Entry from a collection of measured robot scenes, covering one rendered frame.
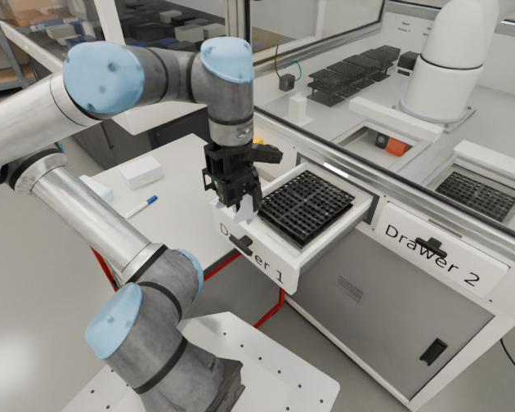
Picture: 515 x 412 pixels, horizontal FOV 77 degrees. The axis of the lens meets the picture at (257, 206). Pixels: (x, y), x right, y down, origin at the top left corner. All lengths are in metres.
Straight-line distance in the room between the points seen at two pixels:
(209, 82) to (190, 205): 0.66
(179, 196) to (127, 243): 0.48
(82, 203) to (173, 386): 0.38
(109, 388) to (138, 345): 0.25
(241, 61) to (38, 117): 0.27
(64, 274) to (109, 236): 1.42
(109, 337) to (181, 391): 0.15
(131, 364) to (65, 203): 0.33
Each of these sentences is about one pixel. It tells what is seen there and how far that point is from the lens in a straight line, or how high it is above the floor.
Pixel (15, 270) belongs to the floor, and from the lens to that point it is 2.29.
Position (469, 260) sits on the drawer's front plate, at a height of 0.90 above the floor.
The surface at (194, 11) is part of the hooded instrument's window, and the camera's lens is 1.48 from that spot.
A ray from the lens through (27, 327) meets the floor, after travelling 2.01.
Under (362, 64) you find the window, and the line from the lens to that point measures 0.84.
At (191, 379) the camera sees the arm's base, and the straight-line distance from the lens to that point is 0.62.
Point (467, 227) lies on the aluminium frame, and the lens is 0.87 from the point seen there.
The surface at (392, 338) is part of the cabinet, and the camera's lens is 1.31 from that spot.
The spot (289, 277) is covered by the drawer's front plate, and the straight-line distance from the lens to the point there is 0.75.
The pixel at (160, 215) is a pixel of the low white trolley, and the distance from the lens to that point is 1.09.
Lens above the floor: 1.50
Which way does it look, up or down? 43 degrees down
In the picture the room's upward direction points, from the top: straight up
